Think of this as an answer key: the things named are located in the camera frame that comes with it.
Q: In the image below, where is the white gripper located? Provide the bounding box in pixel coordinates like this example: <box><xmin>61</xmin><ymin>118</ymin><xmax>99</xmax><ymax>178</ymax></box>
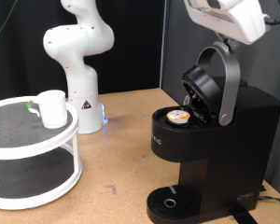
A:
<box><xmin>183</xmin><ymin>0</ymin><xmax>268</xmax><ymax>50</ymax></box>

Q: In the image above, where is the black Keurig coffee maker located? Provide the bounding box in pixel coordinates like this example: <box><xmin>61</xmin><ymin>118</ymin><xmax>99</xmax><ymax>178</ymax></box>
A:
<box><xmin>181</xmin><ymin>64</ymin><xmax>224</xmax><ymax>124</ymax></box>

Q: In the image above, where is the white coffee pod orange lid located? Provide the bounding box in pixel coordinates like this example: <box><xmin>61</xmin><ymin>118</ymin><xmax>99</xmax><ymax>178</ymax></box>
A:
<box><xmin>165</xmin><ymin>109</ymin><xmax>191</xmax><ymax>125</ymax></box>

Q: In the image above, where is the black Keurig coffee machine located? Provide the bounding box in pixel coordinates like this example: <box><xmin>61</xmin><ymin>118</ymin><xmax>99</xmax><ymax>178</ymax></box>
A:
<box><xmin>146</xmin><ymin>74</ymin><xmax>280</xmax><ymax>224</ymax></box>

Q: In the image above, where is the black drip tray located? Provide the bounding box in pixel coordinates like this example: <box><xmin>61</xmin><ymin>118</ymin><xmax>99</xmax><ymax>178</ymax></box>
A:
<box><xmin>146</xmin><ymin>185</ymin><xmax>200</xmax><ymax>224</ymax></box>

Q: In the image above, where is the white ceramic mug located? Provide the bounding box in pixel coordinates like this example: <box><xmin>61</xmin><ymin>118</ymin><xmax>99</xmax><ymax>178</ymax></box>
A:
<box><xmin>27</xmin><ymin>90</ymin><xmax>68</xmax><ymax>130</ymax></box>

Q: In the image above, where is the white two-tier turntable shelf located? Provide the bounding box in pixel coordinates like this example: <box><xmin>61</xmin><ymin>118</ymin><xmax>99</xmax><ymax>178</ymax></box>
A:
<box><xmin>0</xmin><ymin>95</ymin><xmax>83</xmax><ymax>211</ymax></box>

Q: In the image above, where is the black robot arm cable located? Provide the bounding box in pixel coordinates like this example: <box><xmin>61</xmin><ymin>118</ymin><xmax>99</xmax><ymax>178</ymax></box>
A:
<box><xmin>262</xmin><ymin>0</ymin><xmax>280</xmax><ymax>26</ymax></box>

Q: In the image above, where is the braided power cable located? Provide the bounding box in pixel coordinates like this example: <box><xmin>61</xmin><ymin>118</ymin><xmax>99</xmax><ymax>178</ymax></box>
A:
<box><xmin>258</xmin><ymin>194</ymin><xmax>280</xmax><ymax>206</ymax></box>

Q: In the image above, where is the thin dark hanging cable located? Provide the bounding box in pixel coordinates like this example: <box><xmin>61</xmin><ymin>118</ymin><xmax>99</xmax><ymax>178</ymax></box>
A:
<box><xmin>0</xmin><ymin>0</ymin><xmax>18</xmax><ymax>60</ymax></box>

